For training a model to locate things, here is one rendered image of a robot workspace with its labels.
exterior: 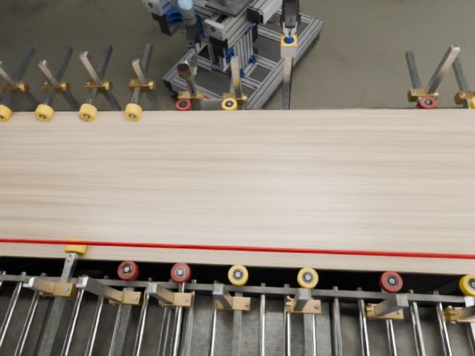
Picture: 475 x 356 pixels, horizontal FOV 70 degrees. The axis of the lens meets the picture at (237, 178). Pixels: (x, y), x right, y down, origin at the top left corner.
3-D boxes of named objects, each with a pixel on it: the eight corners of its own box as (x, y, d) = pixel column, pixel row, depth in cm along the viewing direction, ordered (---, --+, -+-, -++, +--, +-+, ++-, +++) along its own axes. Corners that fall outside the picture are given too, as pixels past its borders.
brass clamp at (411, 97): (406, 94, 185) (409, 87, 180) (432, 93, 183) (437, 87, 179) (408, 102, 182) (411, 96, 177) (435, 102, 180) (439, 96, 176)
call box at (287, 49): (280, 48, 163) (280, 34, 156) (295, 48, 163) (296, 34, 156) (280, 58, 160) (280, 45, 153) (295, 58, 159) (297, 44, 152)
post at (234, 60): (238, 116, 209) (230, 54, 166) (244, 116, 208) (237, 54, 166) (238, 121, 207) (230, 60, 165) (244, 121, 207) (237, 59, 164)
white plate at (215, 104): (184, 109, 208) (179, 99, 199) (226, 109, 205) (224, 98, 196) (184, 111, 208) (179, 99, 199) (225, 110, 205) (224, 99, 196)
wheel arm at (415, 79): (404, 56, 197) (406, 50, 194) (410, 56, 197) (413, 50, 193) (418, 116, 177) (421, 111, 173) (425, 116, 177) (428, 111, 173)
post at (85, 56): (118, 111, 212) (80, 50, 170) (123, 111, 211) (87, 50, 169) (116, 116, 210) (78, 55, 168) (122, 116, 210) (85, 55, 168)
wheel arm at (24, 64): (30, 51, 211) (27, 46, 208) (36, 51, 211) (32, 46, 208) (-1, 115, 188) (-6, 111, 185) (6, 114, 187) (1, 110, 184)
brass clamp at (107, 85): (91, 85, 194) (87, 78, 189) (114, 85, 192) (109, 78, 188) (88, 93, 191) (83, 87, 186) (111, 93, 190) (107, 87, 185)
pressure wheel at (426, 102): (430, 116, 179) (440, 101, 169) (420, 124, 177) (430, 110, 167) (418, 107, 182) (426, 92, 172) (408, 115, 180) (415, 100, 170)
